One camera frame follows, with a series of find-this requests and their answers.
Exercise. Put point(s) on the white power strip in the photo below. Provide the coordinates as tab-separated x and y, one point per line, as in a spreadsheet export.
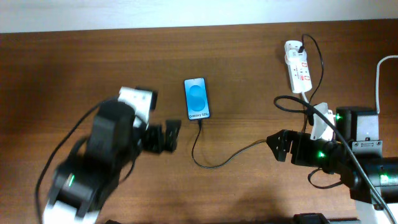
299	75

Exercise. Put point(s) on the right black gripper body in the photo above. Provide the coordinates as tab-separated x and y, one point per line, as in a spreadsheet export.
296	148

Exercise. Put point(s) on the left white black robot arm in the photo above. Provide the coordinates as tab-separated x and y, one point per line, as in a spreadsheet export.
82	183

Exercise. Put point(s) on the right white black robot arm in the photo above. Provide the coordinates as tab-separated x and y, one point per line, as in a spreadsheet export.
346	142

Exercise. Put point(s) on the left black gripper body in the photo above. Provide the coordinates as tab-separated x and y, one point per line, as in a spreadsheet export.
153	137

